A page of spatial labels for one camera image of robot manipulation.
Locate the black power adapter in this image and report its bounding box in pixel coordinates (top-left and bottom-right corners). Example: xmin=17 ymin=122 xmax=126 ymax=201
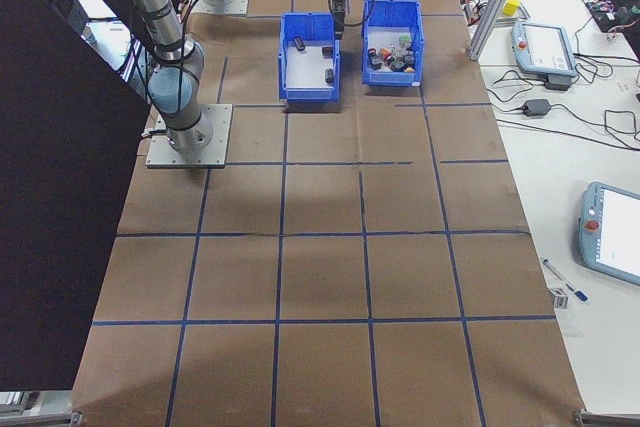
xmin=521 ymin=98 xmax=553 ymax=117

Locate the grey blue teach pendant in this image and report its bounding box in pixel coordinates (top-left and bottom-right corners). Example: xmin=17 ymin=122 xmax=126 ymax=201
xmin=573 ymin=180 xmax=640 ymax=288
xmin=509 ymin=20 xmax=581 ymax=81

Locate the blue bin with coloured buttons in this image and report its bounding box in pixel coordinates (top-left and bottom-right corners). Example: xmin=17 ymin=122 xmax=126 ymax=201
xmin=360 ymin=0 xmax=425 ymax=87

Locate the circuit board with wires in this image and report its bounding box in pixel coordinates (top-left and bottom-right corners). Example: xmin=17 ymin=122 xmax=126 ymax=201
xmin=582 ymin=0 xmax=640 ymax=43

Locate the blue bin with black capacitors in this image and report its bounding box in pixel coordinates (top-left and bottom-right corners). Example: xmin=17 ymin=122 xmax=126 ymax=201
xmin=277 ymin=11 xmax=342 ymax=102

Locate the black adapter box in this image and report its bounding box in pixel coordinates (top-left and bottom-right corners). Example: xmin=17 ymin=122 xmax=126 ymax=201
xmin=543 ymin=73 xmax=572 ymax=93

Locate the aluminium profile post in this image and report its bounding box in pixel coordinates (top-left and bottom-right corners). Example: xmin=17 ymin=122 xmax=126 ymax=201
xmin=467 ymin=0 xmax=532 ymax=61

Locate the aluminium profile bar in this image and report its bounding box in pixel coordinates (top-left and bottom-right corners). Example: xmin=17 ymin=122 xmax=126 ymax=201
xmin=0 ymin=410 xmax=84 ymax=427
xmin=572 ymin=409 xmax=640 ymax=427

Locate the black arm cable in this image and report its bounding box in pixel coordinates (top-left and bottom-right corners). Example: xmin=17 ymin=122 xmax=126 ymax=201
xmin=142 ymin=0 xmax=261 ymax=141

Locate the white bin liner sheet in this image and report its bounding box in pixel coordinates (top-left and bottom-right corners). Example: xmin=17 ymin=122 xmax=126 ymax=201
xmin=369 ymin=34 xmax=416 ymax=73
xmin=287 ymin=39 xmax=335 ymax=88

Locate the black frame cover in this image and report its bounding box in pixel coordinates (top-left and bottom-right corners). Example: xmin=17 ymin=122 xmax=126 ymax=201
xmin=0 ymin=0 xmax=152 ymax=393

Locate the white blue pen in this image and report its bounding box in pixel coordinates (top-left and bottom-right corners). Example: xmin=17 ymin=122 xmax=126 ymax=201
xmin=542 ymin=257 xmax=569 ymax=284

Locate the black orange cable clip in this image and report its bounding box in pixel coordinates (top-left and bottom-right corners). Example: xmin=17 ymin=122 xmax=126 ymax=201
xmin=462 ymin=0 xmax=486 ymax=26

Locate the grey metal frame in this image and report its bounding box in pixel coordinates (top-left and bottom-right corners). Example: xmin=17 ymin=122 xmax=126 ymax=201
xmin=0 ymin=389 xmax=44 ymax=414

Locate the black power cable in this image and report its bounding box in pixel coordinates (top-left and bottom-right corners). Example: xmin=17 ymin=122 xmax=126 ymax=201
xmin=492 ymin=96 xmax=640 ymax=151

